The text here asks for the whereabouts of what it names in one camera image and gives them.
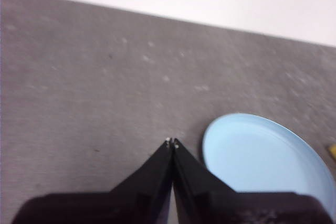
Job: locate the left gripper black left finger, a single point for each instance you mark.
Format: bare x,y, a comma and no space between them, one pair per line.
126,203

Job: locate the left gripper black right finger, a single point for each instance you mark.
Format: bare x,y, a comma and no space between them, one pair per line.
223,205

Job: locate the light blue round plate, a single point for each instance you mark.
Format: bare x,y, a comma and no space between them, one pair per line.
257,153

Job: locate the yellow sponge with green pad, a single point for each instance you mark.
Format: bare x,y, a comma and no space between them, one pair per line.
332,151

